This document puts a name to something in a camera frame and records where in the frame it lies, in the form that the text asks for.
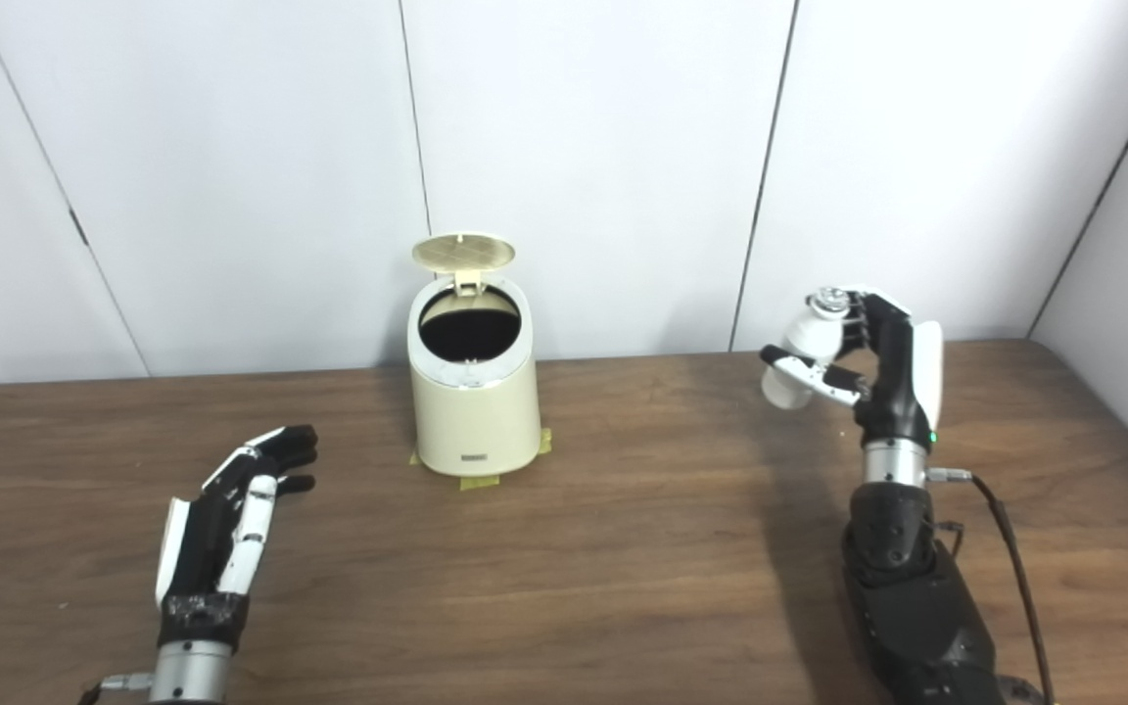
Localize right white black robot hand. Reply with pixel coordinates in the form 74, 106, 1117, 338
760, 286, 944, 447

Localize round cream bin lid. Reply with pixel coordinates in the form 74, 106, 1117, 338
412, 232, 516, 295

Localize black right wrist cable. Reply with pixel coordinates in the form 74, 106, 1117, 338
926, 468, 1055, 705

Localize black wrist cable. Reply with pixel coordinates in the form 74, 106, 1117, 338
77, 672, 156, 705
926, 468, 1055, 705

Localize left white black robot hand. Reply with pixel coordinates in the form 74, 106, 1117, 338
155, 424, 318, 647

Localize small white plastic bottle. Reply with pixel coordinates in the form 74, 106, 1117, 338
761, 287, 854, 409

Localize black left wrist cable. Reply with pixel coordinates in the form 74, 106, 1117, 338
77, 672, 156, 705

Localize cream-colored bin body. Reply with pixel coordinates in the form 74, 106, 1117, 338
406, 277, 542, 478

